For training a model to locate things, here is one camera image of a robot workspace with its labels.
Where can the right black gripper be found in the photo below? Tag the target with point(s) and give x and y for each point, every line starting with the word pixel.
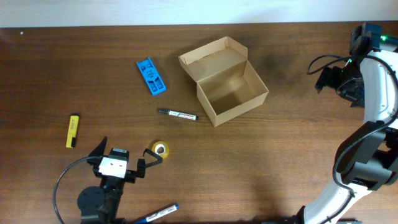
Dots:
pixel 328 78

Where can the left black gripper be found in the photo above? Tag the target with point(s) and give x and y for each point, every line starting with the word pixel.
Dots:
pixel 94 156

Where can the yellow tape roll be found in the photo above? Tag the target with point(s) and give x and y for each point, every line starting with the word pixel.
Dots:
pixel 161 148

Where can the black whiteboard marker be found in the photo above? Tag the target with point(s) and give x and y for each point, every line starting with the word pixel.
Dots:
pixel 179 114

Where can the blue whiteboard marker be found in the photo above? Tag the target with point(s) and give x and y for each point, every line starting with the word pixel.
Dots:
pixel 159 214

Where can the blue whiteboard duster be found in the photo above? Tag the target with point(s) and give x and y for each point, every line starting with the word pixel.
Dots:
pixel 151 76

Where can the cardboard box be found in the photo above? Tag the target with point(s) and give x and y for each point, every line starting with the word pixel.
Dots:
pixel 227 83

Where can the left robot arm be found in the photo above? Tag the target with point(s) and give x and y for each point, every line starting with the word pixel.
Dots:
pixel 99 204

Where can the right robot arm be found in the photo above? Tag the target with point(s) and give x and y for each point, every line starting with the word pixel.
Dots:
pixel 367 160

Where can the yellow highlighter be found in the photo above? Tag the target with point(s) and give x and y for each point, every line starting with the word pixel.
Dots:
pixel 72 131

